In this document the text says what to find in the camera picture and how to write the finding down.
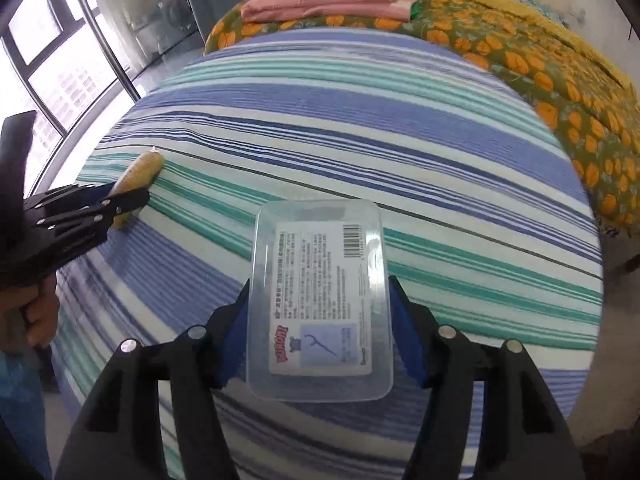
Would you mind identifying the striped tablecloth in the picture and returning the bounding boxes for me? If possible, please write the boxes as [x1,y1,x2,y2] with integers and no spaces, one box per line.
[50,29,607,480]

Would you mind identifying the grey-blue curtain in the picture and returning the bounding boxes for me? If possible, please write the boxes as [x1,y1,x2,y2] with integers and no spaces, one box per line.
[179,0,274,54]

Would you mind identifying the person's left hand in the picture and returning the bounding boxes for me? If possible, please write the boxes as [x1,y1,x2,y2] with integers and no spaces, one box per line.
[19,280,62,349]

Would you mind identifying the orange floral quilt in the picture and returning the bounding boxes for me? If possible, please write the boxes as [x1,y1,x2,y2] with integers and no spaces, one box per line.
[205,0,637,234]

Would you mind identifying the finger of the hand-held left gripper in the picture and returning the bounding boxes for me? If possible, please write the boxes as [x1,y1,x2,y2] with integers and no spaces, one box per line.
[27,183,119,217]
[30,189,152,267]

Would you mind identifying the person's blue jeans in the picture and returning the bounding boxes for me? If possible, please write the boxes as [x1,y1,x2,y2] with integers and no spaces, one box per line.
[0,350,54,480]

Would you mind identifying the washing machine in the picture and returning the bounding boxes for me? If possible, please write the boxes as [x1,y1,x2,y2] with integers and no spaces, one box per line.
[155,0,197,57]

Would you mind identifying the clear plastic box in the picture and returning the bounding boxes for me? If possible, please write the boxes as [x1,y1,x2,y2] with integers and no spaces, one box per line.
[246,200,395,404]

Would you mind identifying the black-framed window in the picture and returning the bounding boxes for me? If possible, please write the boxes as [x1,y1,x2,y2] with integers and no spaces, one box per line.
[0,0,147,197]

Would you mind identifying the folded pink sheets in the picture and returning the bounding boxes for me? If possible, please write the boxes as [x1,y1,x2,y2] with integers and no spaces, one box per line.
[240,0,422,24]

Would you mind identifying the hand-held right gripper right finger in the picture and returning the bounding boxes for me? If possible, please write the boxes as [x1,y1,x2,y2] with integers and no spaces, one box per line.
[389,275,586,480]

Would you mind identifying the glass sliding door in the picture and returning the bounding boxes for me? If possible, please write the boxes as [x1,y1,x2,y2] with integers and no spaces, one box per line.
[75,0,207,97]

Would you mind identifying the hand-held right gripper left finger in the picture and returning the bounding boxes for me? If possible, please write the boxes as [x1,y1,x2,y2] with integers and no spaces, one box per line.
[55,279,252,480]

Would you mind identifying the yellow speckled banana peel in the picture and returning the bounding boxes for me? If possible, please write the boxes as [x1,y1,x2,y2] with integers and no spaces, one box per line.
[107,149,166,231]

